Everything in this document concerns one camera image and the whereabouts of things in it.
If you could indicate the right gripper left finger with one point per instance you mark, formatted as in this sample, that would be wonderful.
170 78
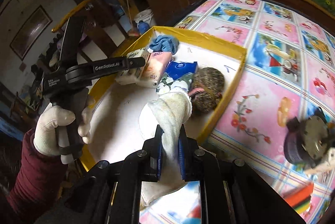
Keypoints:
110 192

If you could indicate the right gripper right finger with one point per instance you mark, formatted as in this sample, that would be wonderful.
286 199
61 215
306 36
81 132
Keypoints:
231 192

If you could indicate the pink tissue pack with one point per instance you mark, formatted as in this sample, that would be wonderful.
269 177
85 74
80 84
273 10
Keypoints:
154 69

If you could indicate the blue cloth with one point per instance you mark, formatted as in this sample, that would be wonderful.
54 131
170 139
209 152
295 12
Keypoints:
164 43

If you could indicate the brown knitted hat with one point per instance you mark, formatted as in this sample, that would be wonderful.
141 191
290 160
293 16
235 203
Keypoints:
206 90

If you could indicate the left red sleeve forearm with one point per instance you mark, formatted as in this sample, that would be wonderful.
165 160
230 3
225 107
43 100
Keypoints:
37 183

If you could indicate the left white gloved hand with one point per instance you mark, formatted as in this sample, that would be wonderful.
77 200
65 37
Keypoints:
53 117

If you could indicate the black gear motor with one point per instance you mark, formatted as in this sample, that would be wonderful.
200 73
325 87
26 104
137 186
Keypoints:
308 140

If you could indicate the white bucket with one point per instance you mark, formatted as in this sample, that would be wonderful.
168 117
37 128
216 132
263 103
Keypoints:
145 16

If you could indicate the yellow cardboard box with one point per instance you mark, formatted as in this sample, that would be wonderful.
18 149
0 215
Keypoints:
173 56

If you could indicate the colourful patterned tablecloth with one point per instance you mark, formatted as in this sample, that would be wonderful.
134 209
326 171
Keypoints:
289 73

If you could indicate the framed wall picture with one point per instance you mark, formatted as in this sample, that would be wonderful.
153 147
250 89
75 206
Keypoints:
30 31

